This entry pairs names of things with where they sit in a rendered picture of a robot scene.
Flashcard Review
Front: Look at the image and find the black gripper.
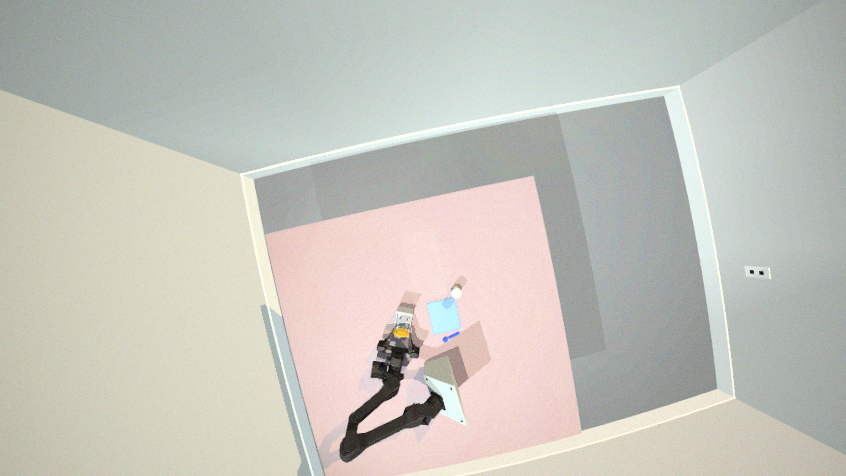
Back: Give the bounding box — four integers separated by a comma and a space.
377, 329, 420, 359

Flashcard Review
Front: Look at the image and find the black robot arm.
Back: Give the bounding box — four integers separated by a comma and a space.
339, 353, 446, 463

